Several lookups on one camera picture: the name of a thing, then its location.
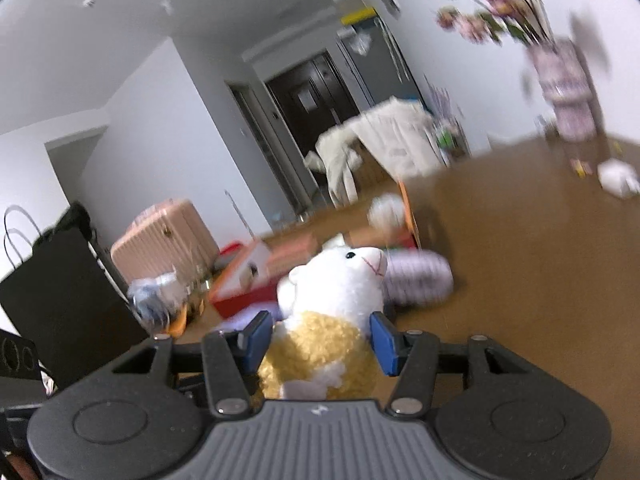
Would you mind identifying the white power adapter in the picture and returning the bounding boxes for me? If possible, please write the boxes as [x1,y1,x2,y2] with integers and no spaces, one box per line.
[597,159,640,198]

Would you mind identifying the brown cardboard carton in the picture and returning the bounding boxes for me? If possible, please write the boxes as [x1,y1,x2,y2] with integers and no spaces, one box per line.
[350,145,401,201]

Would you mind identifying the white and yellow plush sheep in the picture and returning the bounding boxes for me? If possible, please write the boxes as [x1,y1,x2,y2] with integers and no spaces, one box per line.
[257,232,396,401]

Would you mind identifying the grey cabinet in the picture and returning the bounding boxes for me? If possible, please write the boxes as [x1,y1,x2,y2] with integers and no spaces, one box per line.
[340,15,426,121]

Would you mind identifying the dark brown door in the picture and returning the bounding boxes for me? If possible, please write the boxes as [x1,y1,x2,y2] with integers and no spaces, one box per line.
[265,52,361,161]

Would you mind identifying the pink artificial flowers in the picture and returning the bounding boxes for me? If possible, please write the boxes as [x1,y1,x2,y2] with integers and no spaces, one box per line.
[432,0,556,48]

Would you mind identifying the orange cardboard box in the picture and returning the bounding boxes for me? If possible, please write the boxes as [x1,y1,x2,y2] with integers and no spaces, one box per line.
[207,180,426,321]

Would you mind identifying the beige coat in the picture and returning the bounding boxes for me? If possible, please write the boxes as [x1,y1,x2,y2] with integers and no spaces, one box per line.
[305,99,446,206]

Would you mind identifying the pink patterned vase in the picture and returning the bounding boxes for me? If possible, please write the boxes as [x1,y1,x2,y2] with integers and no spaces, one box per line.
[530,40,598,141]

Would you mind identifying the yellow and black box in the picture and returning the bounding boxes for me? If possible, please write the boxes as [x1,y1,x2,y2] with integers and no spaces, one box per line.
[340,7,378,25]

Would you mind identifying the black paper bag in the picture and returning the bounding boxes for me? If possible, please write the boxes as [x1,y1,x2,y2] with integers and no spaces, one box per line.
[0,205,151,391]

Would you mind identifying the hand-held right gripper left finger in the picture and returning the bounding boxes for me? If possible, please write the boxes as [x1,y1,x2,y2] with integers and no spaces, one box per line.
[112,310,275,418]

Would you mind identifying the clear plastic bag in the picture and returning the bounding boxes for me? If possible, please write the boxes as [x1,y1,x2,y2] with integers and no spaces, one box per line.
[127,272,191,321]

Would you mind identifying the pink suitcase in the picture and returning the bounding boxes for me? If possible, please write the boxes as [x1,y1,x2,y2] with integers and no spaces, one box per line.
[111,199,221,291]

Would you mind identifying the purple striped cloth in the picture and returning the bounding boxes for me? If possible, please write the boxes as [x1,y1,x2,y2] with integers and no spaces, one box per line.
[385,250,455,307]

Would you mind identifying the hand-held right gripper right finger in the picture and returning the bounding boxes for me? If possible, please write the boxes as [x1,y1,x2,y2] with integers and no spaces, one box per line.
[369,311,528,418]

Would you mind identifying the white plush ball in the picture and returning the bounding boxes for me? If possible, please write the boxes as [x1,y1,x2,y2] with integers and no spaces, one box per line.
[367,194,407,231]

